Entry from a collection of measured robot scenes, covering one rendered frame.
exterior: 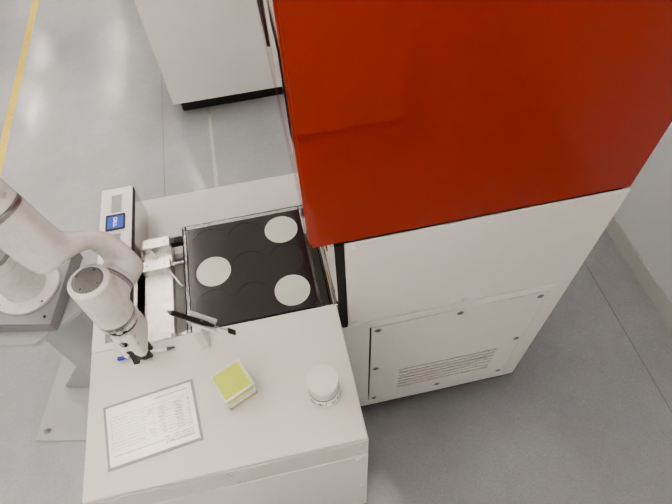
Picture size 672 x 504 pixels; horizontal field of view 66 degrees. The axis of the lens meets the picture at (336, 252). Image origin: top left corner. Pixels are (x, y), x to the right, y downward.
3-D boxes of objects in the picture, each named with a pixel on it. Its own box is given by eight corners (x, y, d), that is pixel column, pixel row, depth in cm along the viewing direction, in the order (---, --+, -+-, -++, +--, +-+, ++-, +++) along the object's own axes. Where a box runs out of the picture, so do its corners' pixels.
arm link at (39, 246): (23, 165, 96) (130, 265, 117) (-38, 229, 88) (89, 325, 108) (52, 161, 92) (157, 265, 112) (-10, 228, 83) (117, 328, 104)
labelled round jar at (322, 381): (336, 376, 122) (334, 360, 114) (342, 405, 118) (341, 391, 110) (307, 382, 121) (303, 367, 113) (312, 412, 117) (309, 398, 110)
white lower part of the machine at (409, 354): (445, 229, 264) (474, 100, 197) (508, 380, 218) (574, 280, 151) (310, 256, 258) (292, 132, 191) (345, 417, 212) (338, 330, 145)
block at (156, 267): (172, 262, 153) (169, 257, 150) (172, 272, 151) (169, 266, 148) (144, 267, 152) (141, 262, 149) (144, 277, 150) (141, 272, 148)
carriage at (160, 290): (174, 244, 160) (171, 239, 157) (178, 352, 140) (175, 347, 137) (148, 249, 159) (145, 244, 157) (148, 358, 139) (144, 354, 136)
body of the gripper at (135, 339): (134, 334, 110) (152, 356, 119) (135, 294, 116) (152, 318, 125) (99, 342, 109) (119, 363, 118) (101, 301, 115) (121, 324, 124)
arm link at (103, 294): (110, 288, 114) (86, 324, 109) (84, 253, 103) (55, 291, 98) (143, 298, 112) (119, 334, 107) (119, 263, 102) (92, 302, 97)
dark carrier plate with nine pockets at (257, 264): (298, 210, 160) (298, 209, 159) (319, 305, 141) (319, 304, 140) (187, 231, 157) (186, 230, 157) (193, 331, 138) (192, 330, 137)
